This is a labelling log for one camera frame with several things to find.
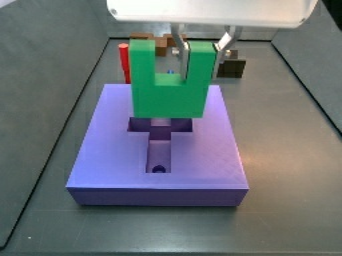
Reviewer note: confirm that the black angle bracket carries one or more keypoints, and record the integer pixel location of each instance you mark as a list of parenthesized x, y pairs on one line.
[(232, 66)]

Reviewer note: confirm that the green U-shaped block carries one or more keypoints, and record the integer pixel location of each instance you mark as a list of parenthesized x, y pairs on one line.
[(163, 95)]

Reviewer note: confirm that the red cylindrical peg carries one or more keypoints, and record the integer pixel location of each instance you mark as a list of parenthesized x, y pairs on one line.
[(124, 61)]

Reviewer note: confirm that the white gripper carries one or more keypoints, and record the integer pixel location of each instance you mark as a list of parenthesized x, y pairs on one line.
[(251, 13)]

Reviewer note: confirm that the brown T-shaped block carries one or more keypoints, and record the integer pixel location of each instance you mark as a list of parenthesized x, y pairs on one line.
[(162, 42)]

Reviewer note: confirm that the purple board with cross slot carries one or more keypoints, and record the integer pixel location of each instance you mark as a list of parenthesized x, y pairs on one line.
[(122, 169)]

